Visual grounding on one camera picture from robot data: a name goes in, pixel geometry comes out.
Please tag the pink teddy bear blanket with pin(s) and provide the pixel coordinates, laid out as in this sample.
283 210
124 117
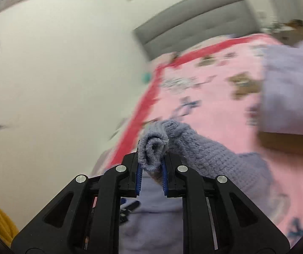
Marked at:
207 98

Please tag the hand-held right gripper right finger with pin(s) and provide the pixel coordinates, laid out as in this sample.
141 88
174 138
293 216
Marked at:
164 180

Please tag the folded lilac duvet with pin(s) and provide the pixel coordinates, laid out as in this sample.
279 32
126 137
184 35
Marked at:
292 90

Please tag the brown pillow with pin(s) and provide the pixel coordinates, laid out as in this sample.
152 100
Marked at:
292 143

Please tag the grey padded headboard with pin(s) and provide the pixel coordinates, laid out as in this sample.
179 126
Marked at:
194 18

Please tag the teal plush toy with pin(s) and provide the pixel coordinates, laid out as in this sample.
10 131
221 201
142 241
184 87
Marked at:
146 77

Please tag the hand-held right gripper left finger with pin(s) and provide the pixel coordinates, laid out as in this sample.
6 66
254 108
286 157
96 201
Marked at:
138 180

